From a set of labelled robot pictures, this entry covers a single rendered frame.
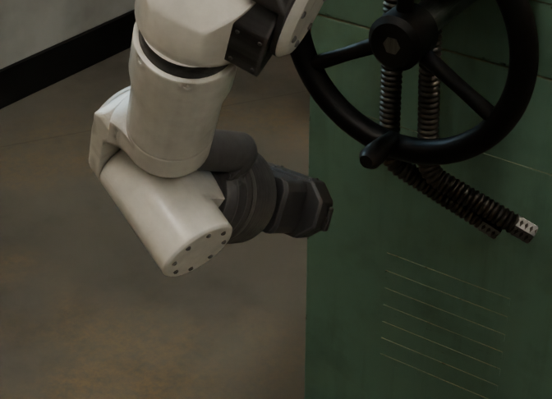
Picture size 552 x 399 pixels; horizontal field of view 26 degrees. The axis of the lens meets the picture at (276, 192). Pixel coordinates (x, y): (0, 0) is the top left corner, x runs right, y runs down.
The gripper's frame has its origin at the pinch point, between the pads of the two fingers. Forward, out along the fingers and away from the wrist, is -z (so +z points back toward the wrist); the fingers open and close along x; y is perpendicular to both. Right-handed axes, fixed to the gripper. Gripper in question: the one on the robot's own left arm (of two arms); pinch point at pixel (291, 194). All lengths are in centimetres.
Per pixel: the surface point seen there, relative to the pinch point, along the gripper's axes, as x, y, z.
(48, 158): -107, -26, -97
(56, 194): -96, -30, -89
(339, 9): -15.8, 19.2, -29.6
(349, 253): -13, -12, -47
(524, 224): 14.6, 1.7, -29.1
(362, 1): -12.6, 20.8, -28.7
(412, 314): -2, -17, -51
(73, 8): -128, 5, -119
